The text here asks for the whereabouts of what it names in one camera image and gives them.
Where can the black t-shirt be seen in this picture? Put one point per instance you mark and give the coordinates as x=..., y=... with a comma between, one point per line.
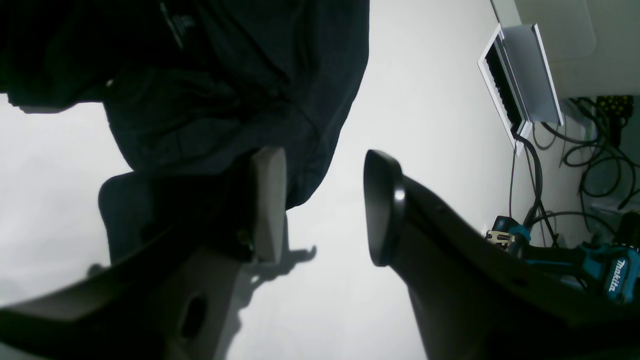
x=190, y=85

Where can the teal cordless drill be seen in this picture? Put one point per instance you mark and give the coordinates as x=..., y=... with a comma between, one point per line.
x=610, y=270

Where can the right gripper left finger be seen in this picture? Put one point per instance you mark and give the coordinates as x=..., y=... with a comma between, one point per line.
x=168, y=300

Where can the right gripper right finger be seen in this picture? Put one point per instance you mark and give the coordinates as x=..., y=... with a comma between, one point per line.
x=473, y=300

